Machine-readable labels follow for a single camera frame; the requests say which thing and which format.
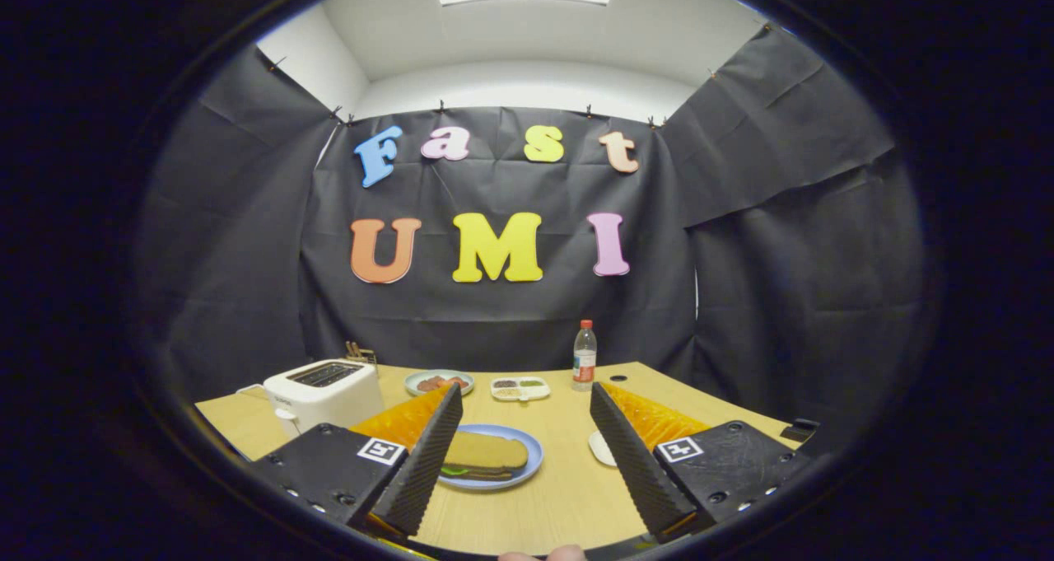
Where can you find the pale green round plate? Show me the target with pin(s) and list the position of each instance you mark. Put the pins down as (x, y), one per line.
(412, 382)

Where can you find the brown toasted bread slice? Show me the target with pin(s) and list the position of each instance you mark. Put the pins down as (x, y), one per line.
(486, 450)

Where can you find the clear red-capped water bottle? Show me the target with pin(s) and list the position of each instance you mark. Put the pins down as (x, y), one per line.
(584, 367)

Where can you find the brown meat patty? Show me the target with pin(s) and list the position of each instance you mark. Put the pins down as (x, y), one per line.
(430, 384)

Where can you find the white divided seasoning dish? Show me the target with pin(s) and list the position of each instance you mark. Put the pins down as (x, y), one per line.
(535, 394)

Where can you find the black backdrop cloth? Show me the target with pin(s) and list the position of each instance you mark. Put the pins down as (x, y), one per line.
(494, 322)

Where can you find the small black box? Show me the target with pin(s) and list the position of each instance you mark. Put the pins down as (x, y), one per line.
(800, 429)

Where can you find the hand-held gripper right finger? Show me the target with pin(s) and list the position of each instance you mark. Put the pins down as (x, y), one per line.
(634, 462)

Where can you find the blue round plate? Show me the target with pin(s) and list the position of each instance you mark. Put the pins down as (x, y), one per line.
(537, 455)

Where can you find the white toaster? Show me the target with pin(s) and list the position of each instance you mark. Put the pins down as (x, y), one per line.
(329, 396)

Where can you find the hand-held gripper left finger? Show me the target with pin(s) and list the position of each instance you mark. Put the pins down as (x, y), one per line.
(424, 462)

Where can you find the green lettuce leaf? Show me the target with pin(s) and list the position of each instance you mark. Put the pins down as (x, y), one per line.
(453, 469)

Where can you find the white rectangular tray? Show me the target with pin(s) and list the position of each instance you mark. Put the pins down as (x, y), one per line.
(599, 447)

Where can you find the red tomato slice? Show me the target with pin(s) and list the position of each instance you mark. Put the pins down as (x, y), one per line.
(457, 381)

